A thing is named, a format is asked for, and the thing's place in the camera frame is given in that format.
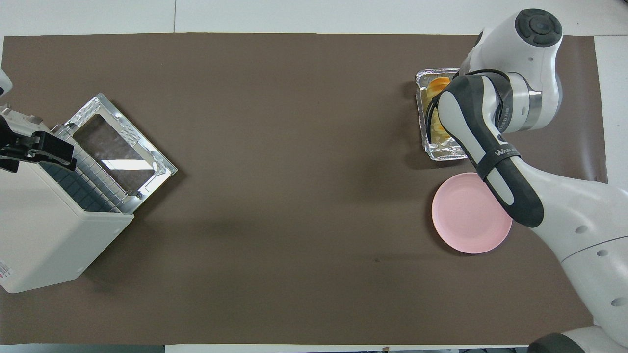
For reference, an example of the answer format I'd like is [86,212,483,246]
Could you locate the brown table mat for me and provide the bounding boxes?
[0,32,609,346]

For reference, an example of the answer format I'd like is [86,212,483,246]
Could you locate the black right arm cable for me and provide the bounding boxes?
[426,69,513,143]

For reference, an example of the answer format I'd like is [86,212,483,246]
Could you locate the pink round plate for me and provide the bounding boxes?
[432,172,513,254]

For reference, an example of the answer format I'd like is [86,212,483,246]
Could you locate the metal wire oven rack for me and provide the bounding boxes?
[54,125,148,215]

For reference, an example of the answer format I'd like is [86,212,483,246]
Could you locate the yellow sliced bread loaf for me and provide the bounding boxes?
[426,77,454,143]

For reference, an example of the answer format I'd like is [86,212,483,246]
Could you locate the aluminium foil tray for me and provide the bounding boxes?
[416,68,469,161]

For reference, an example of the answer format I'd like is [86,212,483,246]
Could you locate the cream toaster oven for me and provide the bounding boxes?
[0,92,178,294]

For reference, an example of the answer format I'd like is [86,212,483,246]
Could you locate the glass oven door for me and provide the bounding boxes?
[63,92,178,206]

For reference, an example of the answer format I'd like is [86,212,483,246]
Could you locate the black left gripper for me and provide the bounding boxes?
[0,117,78,172]

